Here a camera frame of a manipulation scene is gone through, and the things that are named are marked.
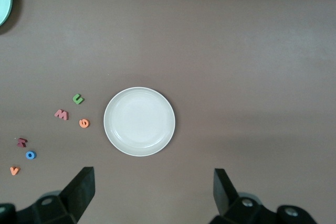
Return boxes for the beige round plate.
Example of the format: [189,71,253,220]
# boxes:
[103,87,176,157]

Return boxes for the green foam letter u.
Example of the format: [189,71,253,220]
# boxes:
[71,93,85,106]

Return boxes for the brown table cover sheet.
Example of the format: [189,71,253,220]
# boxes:
[0,0,336,224]

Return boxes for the pink foam letter w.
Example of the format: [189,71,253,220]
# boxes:
[54,108,70,121]

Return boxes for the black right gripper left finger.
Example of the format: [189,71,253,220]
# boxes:
[0,166,96,224]

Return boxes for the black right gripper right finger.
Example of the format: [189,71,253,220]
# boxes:
[208,168,319,224]

